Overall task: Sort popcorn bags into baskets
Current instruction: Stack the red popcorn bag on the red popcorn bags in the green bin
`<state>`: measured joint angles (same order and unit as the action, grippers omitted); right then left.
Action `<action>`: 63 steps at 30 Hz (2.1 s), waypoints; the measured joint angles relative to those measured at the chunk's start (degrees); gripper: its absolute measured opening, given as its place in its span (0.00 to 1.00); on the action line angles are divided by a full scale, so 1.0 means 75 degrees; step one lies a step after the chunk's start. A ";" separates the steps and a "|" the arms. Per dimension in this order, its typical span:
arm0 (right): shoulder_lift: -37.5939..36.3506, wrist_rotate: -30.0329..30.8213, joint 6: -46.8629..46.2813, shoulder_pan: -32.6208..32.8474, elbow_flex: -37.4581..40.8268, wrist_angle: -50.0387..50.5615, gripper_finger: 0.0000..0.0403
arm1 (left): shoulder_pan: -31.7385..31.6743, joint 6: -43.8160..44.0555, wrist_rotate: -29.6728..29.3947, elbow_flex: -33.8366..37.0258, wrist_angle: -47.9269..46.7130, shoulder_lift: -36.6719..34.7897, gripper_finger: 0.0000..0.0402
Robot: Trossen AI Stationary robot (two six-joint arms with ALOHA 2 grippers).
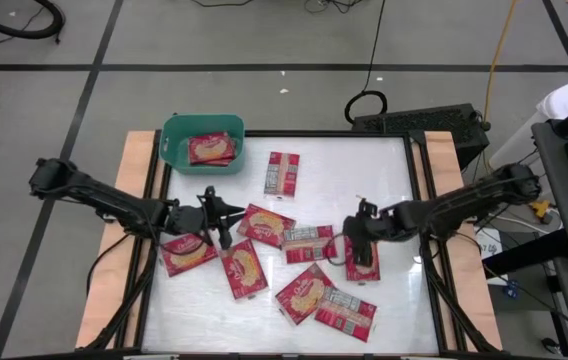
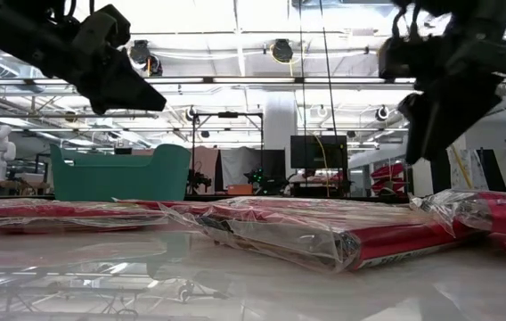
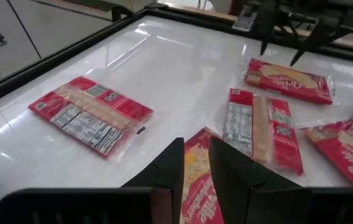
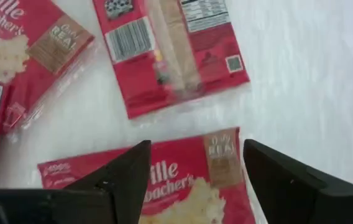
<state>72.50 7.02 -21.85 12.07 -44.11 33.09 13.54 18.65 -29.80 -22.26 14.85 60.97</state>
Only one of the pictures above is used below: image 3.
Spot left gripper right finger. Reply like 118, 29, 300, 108
208, 137, 302, 224

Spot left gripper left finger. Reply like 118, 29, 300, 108
120, 137, 186, 224

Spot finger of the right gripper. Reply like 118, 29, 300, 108
289, 16, 339, 67
256, 6, 277, 57

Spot black hanging cable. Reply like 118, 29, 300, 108
111, 4, 135, 23

